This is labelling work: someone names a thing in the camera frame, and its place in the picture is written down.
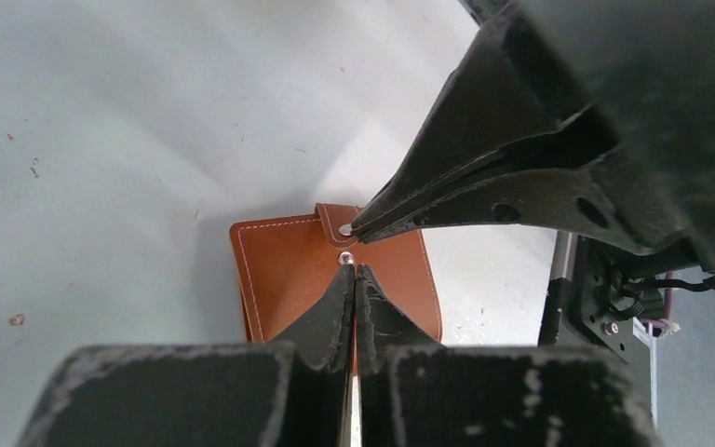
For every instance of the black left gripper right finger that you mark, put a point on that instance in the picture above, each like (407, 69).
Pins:
(415, 391)

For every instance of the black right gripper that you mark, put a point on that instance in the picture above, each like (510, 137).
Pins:
(515, 101)

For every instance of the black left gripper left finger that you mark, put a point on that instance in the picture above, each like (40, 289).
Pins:
(292, 391)

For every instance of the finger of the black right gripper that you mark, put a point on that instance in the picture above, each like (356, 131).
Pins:
(606, 199)

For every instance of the brown leather card holder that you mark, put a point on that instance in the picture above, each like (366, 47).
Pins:
(285, 264)

